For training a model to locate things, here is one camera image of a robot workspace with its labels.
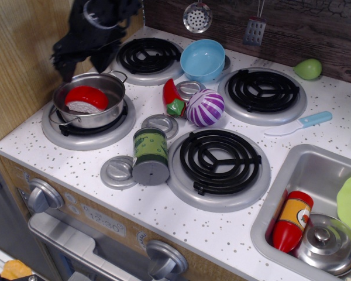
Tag orange object bottom left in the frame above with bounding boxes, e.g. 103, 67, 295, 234
1, 260, 32, 280

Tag grey oven knob left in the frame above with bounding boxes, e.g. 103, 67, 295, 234
28, 178, 64, 213

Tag toy knife blue handle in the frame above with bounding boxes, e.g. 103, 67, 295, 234
264, 111, 333, 136

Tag red toy ketchup bottle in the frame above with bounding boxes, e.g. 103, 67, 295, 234
272, 191, 314, 253

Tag back left black burner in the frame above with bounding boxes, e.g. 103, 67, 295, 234
106, 37, 184, 86

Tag steel toy sink basin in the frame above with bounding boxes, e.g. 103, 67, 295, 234
251, 145, 351, 280

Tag grey oven knob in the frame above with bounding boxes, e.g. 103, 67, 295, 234
28, 178, 64, 213
146, 239, 188, 280

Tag hanging steel slotted spatula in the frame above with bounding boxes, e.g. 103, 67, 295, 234
242, 0, 267, 46

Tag red toy chili pepper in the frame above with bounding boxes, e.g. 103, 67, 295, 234
163, 78, 186, 116

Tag grey oven door handle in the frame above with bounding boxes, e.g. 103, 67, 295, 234
28, 213, 151, 280

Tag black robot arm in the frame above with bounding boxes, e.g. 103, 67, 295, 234
52, 1, 142, 83

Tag grey stove top knob middle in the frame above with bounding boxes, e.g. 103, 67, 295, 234
141, 114, 179, 139

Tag hanging steel skimmer spoon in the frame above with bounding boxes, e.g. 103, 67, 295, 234
183, 1, 213, 34

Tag grey stove knob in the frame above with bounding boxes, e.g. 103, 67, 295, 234
175, 81, 206, 102
100, 156, 137, 190
141, 114, 179, 139

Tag front right black burner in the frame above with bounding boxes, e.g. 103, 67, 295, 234
167, 129, 271, 213

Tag green toy pear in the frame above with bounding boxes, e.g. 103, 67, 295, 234
293, 59, 322, 80

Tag grey oven knob right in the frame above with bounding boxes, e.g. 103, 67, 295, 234
146, 239, 188, 280

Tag grey stove top knob lower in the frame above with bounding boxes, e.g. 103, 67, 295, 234
100, 156, 137, 190

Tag small steel pan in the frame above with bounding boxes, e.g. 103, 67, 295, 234
53, 71, 127, 129

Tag front left black burner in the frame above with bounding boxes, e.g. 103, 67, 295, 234
42, 96, 136, 151

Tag back right black burner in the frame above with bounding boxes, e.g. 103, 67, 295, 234
218, 67, 307, 126

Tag light blue plastic bowl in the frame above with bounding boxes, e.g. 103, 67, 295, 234
180, 39, 225, 83

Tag black burner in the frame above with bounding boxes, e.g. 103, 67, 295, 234
218, 67, 307, 126
106, 37, 184, 86
42, 96, 136, 151
167, 129, 271, 213

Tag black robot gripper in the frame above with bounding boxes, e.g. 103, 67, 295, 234
52, 11, 128, 82

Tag grey stove top knob upper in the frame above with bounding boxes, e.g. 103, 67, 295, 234
175, 81, 206, 102

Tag steel pot lid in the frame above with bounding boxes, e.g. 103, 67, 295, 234
291, 213, 351, 276

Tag purple striped toy onion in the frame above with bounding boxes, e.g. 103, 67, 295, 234
186, 89, 225, 127

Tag red and white toy sushi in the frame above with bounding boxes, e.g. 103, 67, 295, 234
64, 85, 109, 114

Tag green labelled toy can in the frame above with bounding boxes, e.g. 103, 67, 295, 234
132, 127, 170, 186

